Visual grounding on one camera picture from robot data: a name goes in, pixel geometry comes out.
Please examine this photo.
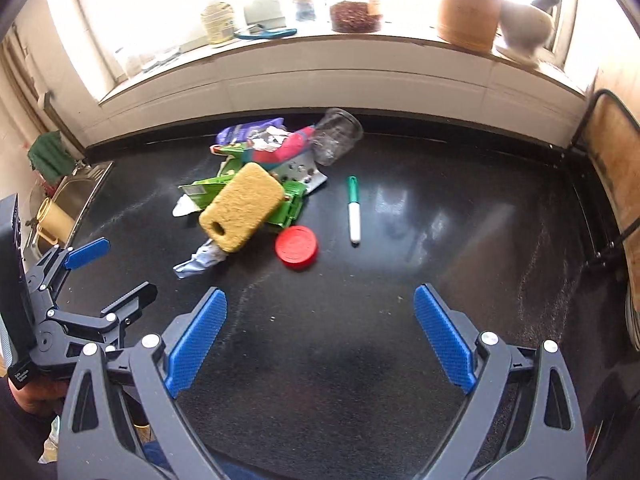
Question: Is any white blue wrapper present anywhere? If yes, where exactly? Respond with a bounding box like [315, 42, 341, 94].
[172, 240, 228, 280]

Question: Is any green torn carton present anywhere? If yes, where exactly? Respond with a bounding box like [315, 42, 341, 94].
[172, 174, 234, 218]

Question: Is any yellow sponge with hole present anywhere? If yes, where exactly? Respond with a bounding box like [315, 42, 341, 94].
[198, 162, 284, 254]

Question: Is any red round lid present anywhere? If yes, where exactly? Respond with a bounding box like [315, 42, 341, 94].
[274, 226, 319, 270]

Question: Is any purple snack bag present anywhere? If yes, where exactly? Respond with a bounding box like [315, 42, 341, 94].
[215, 117, 284, 145]

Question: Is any pink foil snack bag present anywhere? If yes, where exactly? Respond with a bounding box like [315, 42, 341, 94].
[252, 126, 316, 168]

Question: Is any silver pill blister pack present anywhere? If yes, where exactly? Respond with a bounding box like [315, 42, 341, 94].
[271, 151, 328, 195]

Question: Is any green white marker pen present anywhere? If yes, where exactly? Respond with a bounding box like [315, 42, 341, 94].
[347, 176, 361, 246]

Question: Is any clear plastic cup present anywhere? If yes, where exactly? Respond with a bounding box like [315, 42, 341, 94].
[310, 108, 363, 166]

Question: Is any person's left hand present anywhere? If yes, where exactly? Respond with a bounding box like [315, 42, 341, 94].
[9, 376, 68, 417]

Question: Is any yellow plastic pitcher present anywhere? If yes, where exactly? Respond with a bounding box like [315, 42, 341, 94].
[36, 197, 75, 247]

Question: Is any stainless steel sink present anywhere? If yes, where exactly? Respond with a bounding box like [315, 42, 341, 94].
[23, 162, 113, 266]

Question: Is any green cloth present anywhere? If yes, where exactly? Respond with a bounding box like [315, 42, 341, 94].
[27, 131, 76, 185]

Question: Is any dish soap bottle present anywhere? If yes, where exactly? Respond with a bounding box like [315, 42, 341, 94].
[201, 0, 235, 44]

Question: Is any wooden cutting board in rack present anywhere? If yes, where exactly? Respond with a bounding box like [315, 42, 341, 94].
[563, 88, 639, 351]

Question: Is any small figurine bottle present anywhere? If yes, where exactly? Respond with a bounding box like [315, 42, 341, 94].
[294, 0, 316, 22]

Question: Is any jar of red beans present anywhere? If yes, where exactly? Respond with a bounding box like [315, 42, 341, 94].
[330, 1, 381, 34]

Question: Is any white stone mortar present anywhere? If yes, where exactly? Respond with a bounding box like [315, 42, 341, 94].
[496, 0, 553, 67]

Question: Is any wooden utensil holder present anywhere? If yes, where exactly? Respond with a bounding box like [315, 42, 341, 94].
[437, 0, 502, 53]

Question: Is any grey pestle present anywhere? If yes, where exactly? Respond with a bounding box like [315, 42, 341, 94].
[530, 0, 560, 12]

